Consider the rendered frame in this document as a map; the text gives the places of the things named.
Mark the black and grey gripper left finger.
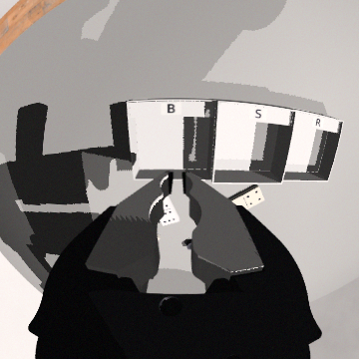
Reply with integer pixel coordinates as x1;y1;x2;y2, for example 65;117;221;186
28;171;174;337

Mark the white rack of bins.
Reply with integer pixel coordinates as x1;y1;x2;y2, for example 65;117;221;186
127;98;344;184

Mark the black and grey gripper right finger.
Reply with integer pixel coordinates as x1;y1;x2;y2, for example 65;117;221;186
182;171;322;344

